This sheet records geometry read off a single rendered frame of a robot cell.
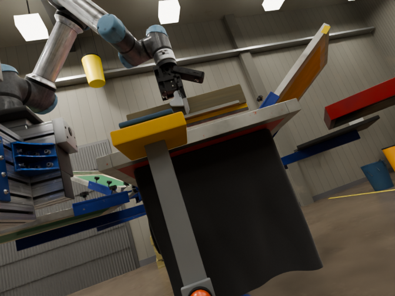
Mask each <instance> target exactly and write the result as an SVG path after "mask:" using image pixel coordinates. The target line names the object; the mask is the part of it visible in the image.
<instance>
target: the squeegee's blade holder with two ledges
mask: <svg viewBox="0 0 395 296"><path fill-rule="evenodd" d="M238 105H239V100H236V101H233V102H229V103H225V104H223V105H219V106H215V107H211V108H208V109H205V110H201V111H198V112H194V113H190V114H188V115H184V118H185V120H189V119H193V118H196V117H199V116H203V115H207V114H209V113H213V112H217V111H220V110H224V109H228V108H230V107H234V106H238Z"/></svg>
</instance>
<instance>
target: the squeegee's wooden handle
mask: <svg viewBox="0 0 395 296"><path fill-rule="evenodd" d="M187 100H188V104H189V109H190V110H189V114H190V113H194V112H198V111H201V110H205V109H208V108H211V107H215V106H219V105H223V104H225V103H229V102H233V101H236V100H239V105H241V104H244V103H246V102H247V101H246V98H245V96H244V93H243V91H242V88H241V85H240V84H237V85H233V86H229V87H226V88H222V89H218V90H214V91H211V92H207V93H203V94H201V95H197V96H192V97H189V98H187ZM166 109H172V110H173V113H177V112H182V113H183V115H186V111H185V108H184V107H172V106H171V105H170V103H167V104H164V105H160V106H157V107H153V108H150V109H146V110H142V111H139V112H135V113H131V114H128V115H126V118H127V120H132V119H136V118H139V117H142V116H146V115H149V114H152V113H156V112H160V111H163V110H166Z"/></svg>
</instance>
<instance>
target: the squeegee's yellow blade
mask: <svg viewBox="0 0 395 296"><path fill-rule="evenodd" d="M244 107H247V103H244V104H241V105H238V106H234V107H230V108H228V109H224V110H220V111H217V112H213V113H209V114H207V115H203V116H199V117H196V118H193V119H189V120H186V124H188V123H192V122H196V121H199V120H203V119H207V118H209V117H213V116H217V115H221V114H223V113H227V112H231V111H234V110H238V109H241V108H244Z"/></svg>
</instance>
